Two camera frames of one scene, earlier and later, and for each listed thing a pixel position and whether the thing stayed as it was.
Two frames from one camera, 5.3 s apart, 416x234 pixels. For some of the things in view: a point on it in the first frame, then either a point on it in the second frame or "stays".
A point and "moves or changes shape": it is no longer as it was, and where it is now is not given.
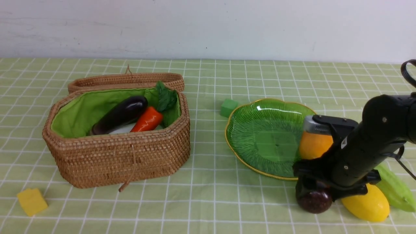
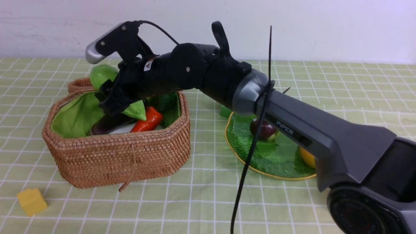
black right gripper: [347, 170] -> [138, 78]
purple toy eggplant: [125, 113] stays
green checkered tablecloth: [212, 194] stays
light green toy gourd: [396, 194] moves or changes shape
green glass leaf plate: [265, 135] stays
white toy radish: [126, 129] stays
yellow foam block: [32, 201] stays
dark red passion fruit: [315, 202] -> [267, 129]
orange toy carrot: [147, 120] stays
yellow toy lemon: [373, 206] moves or changes shape
